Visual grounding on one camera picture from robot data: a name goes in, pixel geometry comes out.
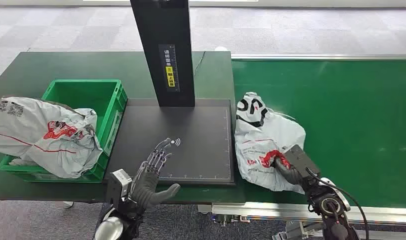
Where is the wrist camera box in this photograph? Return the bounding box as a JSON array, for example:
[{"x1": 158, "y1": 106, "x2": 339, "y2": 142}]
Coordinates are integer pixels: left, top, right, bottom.
[
  {"x1": 283, "y1": 144, "x2": 321, "y2": 180},
  {"x1": 106, "y1": 168, "x2": 133, "y2": 204}
]

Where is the aluminium conveyor frame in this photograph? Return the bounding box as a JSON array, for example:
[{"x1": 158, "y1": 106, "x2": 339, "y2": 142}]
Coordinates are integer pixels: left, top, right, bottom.
[{"x1": 197, "y1": 53, "x2": 406, "y2": 240}]

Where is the black yellow column label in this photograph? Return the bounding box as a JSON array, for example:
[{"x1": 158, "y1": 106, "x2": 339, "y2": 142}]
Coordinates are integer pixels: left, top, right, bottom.
[{"x1": 157, "y1": 43, "x2": 181, "y2": 93}]

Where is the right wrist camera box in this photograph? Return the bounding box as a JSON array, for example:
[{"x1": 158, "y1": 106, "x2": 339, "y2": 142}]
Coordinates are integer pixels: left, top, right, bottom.
[{"x1": 283, "y1": 144, "x2": 321, "y2": 180}]

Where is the black scanner base plate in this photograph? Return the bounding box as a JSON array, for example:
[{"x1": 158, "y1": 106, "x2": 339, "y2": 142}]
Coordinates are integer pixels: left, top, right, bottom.
[{"x1": 103, "y1": 97, "x2": 237, "y2": 187}]

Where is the white mailer bag red stripe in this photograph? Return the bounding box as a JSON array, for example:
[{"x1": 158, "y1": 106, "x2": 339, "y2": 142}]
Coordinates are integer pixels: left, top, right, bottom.
[{"x1": 0, "y1": 96, "x2": 104, "y2": 180}]

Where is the green conveyor belt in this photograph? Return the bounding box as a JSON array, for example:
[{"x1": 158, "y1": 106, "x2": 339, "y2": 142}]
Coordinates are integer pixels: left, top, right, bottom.
[{"x1": 231, "y1": 58, "x2": 406, "y2": 210}]

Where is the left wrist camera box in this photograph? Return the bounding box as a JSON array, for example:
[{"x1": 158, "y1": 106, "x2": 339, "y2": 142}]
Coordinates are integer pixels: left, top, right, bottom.
[{"x1": 106, "y1": 168, "x2": 133, "y2": 204}]

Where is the dark green table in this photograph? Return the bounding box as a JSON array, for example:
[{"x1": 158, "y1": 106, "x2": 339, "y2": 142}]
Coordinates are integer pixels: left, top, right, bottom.
[{"x1": 0, "y1": 50, "x2": 247, "y2": 205}]

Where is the green plastic crate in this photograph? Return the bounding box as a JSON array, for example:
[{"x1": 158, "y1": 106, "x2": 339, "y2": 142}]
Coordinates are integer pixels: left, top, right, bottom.
[{"x1": 0, "y1": 78, "x2": 129, "y2": 184}]

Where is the thin black table cable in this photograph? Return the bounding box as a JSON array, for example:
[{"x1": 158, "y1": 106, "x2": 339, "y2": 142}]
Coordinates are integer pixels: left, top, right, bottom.
[{"x1": 193, "y1": 50, "x2": 207, "y2": 78}]

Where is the black scanner column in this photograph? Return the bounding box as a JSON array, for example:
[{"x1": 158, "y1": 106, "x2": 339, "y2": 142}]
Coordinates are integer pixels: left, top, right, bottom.
[{"x1": 129, "y1": 0, "x2": 196, "y2": 108}]

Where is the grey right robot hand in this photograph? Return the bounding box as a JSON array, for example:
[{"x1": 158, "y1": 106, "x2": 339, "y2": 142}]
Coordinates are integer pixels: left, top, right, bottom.
[{"x1": 273, "y1": 156, "x2": 305, "y2": 186}]

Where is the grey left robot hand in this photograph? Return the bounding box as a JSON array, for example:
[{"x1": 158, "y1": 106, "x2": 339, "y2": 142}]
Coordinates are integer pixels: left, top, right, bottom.
[{"x1": 130, "y1": 137, "x2": 181, "y2": 210}]

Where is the white mailer bag black print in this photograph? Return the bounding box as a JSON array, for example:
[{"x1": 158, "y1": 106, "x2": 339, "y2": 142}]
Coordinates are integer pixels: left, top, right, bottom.
[{"x1": 234, "y1": 91, "x2": 307, "y2": 195}]

